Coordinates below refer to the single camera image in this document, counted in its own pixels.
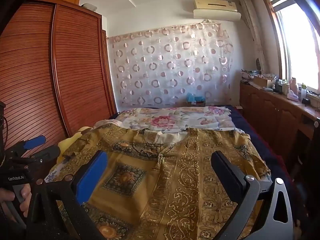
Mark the person's left hand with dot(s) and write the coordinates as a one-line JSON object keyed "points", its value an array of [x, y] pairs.
{"points": [[25, 195]]}

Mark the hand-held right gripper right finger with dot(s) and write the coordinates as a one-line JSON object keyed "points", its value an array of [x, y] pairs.
{"points": [[225, 172]]}

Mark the open cardboard box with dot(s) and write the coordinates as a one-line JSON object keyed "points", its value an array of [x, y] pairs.
{"points": [[262, 81]]}

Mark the circle patterned sheer curtain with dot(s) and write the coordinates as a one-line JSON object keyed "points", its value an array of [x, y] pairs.
{"points": [[170, 67]]}

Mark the small black device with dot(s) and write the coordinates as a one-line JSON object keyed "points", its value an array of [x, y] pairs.
{"points": [[306, 101]]}

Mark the wall air conditioner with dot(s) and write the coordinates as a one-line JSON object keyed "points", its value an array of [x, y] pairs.
{"points": [[215, 10]]}

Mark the pink floral bed sheet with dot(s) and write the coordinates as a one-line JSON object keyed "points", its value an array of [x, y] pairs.
{"points": [[162, 120]]}

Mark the pile of papers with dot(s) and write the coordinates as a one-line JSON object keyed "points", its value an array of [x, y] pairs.
{"points": [[250, 76]]}

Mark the wooden framed window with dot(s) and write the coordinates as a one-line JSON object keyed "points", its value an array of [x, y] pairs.
{"points": [[300, 42]]}

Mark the white bottle green cap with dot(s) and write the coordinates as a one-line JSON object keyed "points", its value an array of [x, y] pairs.
{"points": [[303, 91]]}

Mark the white box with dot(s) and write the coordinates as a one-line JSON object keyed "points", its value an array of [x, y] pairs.
{"points": [[88, 5]]}

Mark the blue plastic object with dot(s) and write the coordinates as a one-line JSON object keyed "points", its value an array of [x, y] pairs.
{"points": [[192, 97]]}

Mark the pink bottle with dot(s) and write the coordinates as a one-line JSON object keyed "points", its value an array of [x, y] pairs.
{"points": [[294, 86]]}

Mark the small brown box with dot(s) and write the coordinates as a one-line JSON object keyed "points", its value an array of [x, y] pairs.
{"points": [[196, 103]]}

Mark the wooden slatted wardrobe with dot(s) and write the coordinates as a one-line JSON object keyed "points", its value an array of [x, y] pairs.
{"points": [[75, 67]]}

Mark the wooden sideboard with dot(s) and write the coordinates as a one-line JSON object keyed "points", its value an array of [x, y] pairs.
{"points": [[272, 112]]}

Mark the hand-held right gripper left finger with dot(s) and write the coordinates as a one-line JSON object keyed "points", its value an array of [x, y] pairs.
{"points": [[91, 177]]}

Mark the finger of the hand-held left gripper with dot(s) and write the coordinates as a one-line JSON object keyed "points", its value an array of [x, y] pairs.
{"points": [[48, 152], [35, 141]]}

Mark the white window curtain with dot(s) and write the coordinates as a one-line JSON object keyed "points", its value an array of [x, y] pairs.
{"points": [[252, 30]]}

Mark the yellow cloth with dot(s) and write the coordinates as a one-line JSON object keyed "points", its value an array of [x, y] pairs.
{"points": [[72, 140]]}

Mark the mustard patterned garment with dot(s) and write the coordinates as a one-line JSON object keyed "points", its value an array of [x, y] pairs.
{"points": [[160, 192]]}

